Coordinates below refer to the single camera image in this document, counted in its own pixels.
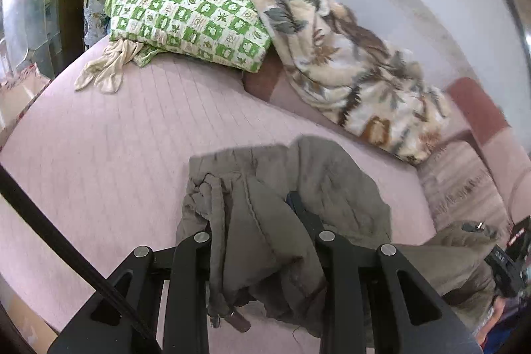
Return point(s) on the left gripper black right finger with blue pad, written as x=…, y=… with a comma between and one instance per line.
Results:
x=377, y=297

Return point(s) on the grey-green padded winter jacket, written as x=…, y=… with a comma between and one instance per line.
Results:
x=260, y=249

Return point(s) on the cream cloth under pillow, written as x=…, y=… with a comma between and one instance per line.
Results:
x=106, y=72

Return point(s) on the pink quilted bed sheet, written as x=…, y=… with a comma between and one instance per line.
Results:
x=110, y=170

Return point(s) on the beige brown leaf-pattern blanket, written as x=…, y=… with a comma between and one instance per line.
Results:
x=361, y=83

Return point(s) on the pink brown headboard cushion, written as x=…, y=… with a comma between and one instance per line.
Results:
x=474, y=118

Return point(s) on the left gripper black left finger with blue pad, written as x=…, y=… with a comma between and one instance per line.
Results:
x=166, y=289

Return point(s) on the green white checkered pillow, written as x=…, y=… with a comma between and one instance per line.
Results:
x=225, y=32

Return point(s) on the striped beige woven blanket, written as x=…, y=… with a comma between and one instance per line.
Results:
x=458, y=187

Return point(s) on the white patterned paper gift bag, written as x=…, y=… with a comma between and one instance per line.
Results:
x=18, y=93

